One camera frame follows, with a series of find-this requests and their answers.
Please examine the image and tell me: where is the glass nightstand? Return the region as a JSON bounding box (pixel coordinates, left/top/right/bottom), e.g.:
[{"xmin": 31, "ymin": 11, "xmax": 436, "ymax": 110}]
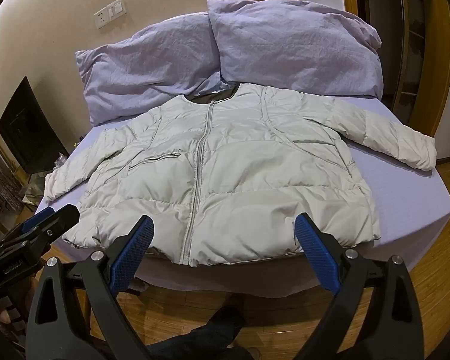
[{"xmin": 19, "ymin": 172, "xmax": 50, "ymax": 211}]

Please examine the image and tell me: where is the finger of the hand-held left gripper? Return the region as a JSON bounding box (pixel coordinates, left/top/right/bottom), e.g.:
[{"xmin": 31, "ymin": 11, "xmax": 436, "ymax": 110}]
[
  {"xmin": 7, "ymin": 206, "xmax": 59, "ymax": 241},
  {"xmin": 0, "ymin": 204, "xmax": 80, "ymax": 267}
]

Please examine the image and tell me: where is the person's left hand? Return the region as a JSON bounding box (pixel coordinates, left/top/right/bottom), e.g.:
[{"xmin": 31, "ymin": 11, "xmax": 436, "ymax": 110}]
[{"xmin": 0, "ymin": 301, "xmax": 16, "ymax": 325}]

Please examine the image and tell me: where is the wooden wardrobe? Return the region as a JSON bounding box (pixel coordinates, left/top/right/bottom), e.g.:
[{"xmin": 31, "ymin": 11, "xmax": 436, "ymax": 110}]
[{"xmin": 392, "ymin": 0, "xmax": 450, "ymax": 158}]

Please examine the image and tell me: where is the bed with lavender sheet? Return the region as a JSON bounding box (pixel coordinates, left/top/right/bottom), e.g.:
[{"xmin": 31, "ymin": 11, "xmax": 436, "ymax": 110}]
[{"xmin": 34, "ymin": 94, "xmax": 450, "ymax": 297}]

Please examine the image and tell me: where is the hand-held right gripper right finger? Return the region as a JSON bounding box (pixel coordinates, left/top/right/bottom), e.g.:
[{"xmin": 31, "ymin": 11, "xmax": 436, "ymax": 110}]
[{"xmin": 293, "ymin": 212, "xmax": 436, "ymax": 360}]

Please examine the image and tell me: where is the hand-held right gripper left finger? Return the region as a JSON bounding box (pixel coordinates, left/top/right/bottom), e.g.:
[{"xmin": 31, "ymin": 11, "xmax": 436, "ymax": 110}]
[{"xmin": 26, "ymin": 214, "xmax": 154, "ymax": 360}]

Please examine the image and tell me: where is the person's leg in dark trousers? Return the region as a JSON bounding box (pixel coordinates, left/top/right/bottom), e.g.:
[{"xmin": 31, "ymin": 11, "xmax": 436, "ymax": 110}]
[{"xmin": 135, "ymin": 305, "xmax": 256, "ymax": 360}]

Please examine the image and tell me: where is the black flat screen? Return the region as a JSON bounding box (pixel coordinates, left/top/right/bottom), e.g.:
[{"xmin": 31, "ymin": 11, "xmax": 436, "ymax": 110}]
[{"xmin": 0, "ymin": 76, "xmax": 76, "ymax": 175}]

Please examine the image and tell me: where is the white puffer jacket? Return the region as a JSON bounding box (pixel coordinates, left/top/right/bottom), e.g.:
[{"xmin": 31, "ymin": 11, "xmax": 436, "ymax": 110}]
[{"xmin": 45, "ymin": 82, "xmax": 437, "ymax": 268}]

